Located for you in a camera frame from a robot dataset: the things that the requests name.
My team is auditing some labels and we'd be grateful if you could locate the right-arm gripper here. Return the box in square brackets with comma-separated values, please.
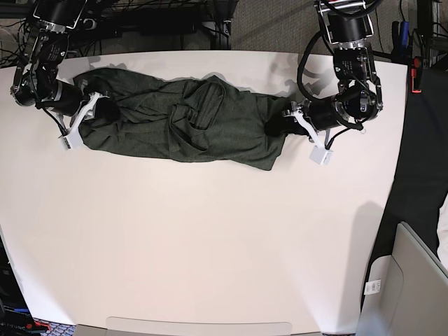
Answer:
[52, 80, 119, 136]

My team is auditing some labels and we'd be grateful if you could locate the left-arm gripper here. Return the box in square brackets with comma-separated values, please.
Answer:
[264, 99, 342, 147]

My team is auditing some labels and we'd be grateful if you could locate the green long-sleeve shirt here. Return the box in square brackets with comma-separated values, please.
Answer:
[79, 68, 290, 171]

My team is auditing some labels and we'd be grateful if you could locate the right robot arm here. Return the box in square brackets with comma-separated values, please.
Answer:
[10, 1, 120, 136]

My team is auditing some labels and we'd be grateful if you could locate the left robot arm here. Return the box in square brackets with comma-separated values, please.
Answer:
[265, 1, 384, 138]

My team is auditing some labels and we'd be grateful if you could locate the red clamp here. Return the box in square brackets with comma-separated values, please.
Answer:
[410, 56, 424, 94]

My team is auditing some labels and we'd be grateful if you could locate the beige plastic bin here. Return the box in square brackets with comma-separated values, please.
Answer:
[356, 223, 447, 336]

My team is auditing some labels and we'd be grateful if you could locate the black box with text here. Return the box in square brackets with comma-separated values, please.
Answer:
[1, 243, 33, 335]

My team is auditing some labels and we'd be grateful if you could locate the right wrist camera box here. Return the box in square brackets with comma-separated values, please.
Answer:
[60, 132, 83, 150]

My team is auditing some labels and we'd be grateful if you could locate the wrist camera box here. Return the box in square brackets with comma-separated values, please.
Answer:
[309, 146, 333, 165]
[60, 132, 83, 150]

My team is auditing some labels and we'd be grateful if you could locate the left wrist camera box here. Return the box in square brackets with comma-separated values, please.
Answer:
[309, 146, 333, 165]

